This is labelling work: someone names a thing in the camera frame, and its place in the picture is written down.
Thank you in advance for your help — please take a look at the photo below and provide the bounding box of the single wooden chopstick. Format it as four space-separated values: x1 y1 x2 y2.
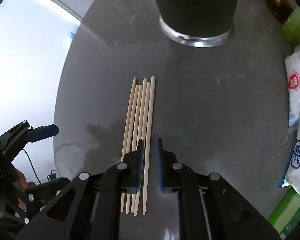
142 76 156 216

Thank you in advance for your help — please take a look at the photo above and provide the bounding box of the person's left hand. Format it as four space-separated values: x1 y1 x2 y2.
14 169 28 210

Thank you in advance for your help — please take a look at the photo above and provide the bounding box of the green sugar bag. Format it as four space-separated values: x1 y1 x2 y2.
267 186 300 235

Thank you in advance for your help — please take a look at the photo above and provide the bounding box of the clear bag with red label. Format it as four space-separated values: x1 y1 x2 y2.
284 41 300 128

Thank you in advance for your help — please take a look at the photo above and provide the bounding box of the black cable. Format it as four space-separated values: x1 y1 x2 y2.
21 149 42 184

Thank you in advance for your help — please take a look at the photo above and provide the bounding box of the black cylindrical utensil holder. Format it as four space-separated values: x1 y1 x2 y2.
146 0 242 48

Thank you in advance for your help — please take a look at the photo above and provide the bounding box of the bundle of wooden chopsticks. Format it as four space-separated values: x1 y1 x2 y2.
120 77 152 216

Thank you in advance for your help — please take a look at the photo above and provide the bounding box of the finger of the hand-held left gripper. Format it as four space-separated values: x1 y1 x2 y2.
0 120 60 155
26 177 73 205

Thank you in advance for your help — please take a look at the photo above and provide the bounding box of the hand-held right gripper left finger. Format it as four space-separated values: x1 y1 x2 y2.
16 138 145 240

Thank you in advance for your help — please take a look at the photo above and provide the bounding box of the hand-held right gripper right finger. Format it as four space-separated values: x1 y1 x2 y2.
156 137 282 240

